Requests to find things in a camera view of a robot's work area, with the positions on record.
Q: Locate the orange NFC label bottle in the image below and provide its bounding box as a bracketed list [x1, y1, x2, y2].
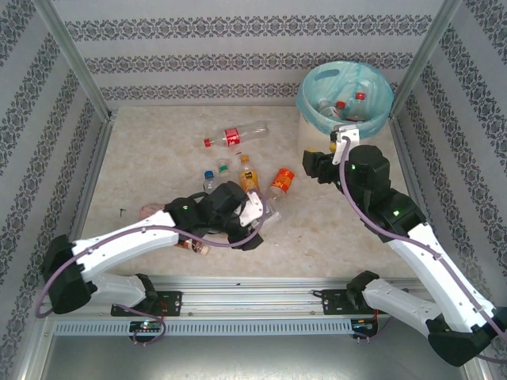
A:
[269, 167, 296, 200]

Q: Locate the grey metal base panel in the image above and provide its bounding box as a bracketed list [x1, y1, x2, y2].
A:
[39, 335, 476, 380]

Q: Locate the white ribbed waste bin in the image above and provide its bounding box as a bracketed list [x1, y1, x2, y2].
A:
[295, 62, 395, 160]

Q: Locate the aluminium frame post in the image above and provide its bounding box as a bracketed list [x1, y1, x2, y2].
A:
[32, 0, 113, 122]
[389, 0, 463, 118]

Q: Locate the copper brown bottle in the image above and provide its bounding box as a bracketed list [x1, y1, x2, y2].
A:
[173, 236, 211, 257]

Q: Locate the Wahaha water bottle white cap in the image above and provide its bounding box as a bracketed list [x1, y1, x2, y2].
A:
[259, 199, 283, 234]

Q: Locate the clear cola bottle red label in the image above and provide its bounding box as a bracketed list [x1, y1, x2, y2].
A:
[204, 121, 269, 148]

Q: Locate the aluminium side rail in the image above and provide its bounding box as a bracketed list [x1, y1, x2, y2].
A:
[67, 112, 118, 245]
[389, 116, 427, 222]

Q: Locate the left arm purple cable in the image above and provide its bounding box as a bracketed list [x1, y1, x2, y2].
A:
[35, 188, 270, 348]

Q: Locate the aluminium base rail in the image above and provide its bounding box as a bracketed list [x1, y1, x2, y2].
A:
[39, 275, 468, 317]

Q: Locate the clear plastic bottle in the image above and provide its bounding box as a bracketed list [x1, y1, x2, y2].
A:
[316, 97, 337, 119]

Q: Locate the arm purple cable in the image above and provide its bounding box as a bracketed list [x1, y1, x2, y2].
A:
[338, 136, 507, 363]
[35, 188, 270, 348]

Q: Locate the slotted grey cable duct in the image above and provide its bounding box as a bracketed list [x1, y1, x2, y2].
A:
[52, 319, 354, 337]

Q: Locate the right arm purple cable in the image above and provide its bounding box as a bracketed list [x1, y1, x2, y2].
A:
[338, 136, 507, 363]

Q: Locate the clear bottle blue cap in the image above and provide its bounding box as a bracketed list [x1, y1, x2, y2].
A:
[202, 169, 218, 194]

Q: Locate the orange juice bottle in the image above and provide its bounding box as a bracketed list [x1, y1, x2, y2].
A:
[238, 154, 261, 192]

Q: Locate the pink drink bottle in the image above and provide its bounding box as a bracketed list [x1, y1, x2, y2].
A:
[139, 202, 167, 219]

